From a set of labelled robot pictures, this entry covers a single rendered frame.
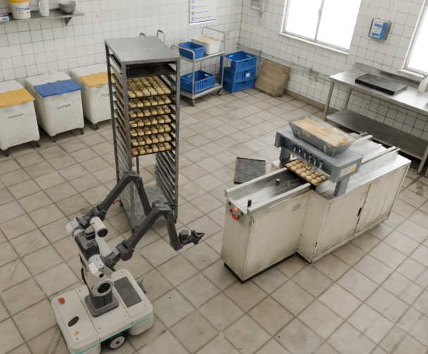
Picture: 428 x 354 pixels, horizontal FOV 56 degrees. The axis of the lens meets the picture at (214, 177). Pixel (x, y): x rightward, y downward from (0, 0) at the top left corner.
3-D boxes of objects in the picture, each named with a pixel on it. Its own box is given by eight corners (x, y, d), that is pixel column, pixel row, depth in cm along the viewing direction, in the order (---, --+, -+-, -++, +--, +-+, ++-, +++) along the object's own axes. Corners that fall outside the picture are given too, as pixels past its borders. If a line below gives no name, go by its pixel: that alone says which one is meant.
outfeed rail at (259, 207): (391, 151, 420) (393, 145, 416) (394, 152, 418) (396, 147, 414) (245, 214, 316) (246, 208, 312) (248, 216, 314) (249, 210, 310)
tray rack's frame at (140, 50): (179, 224, 423) (182, 56, 324) (131, 235, 404) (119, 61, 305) (160, 190, 471) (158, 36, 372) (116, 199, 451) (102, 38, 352)
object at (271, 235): (272, 237, 420) (286, 166, 370) (295, 258, 398) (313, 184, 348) (219, 264, 384) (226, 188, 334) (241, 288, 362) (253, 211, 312)
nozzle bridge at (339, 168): (295, 153, 402) (301, 123, 384) (353, 189, 355) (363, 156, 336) (271, 161, 385) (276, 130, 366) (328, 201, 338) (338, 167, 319)
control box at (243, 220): (229, 210, 342) (230, 197, 334) (247, 225, 326) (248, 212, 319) (225, 211, 340) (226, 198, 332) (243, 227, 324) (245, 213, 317)
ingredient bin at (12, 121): (3, 160, 510) (-12, 105, 467) (-14, 140, 546) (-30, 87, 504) (45, 147, 542) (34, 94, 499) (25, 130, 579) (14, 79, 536)
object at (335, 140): (307, 121, 372) (308, 115, 369) (354, 146, 337) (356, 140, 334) (287, 128, 358) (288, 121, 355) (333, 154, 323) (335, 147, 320)
